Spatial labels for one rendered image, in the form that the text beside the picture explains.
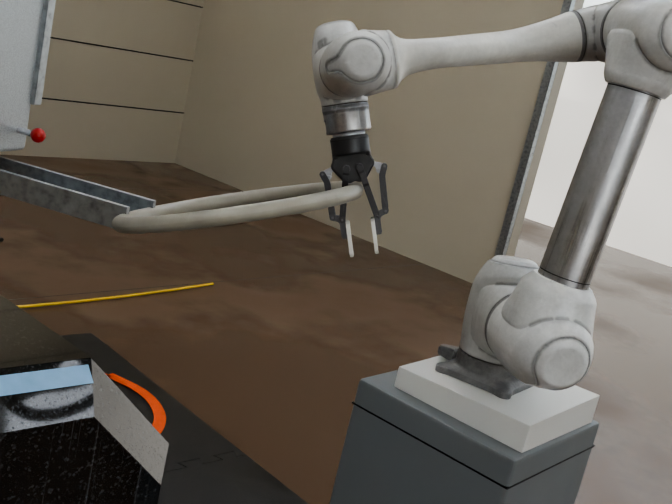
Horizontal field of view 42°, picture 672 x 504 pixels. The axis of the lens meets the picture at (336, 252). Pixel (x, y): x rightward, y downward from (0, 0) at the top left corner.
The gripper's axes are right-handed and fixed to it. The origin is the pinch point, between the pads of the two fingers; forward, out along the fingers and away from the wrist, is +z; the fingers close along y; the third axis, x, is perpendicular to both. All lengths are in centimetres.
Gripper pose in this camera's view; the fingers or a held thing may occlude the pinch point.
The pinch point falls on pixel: (362, 238)
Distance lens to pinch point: 173.2
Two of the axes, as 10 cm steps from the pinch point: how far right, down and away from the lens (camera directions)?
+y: -9.9, 1.3, 0.4
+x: -0.3, 1.4, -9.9
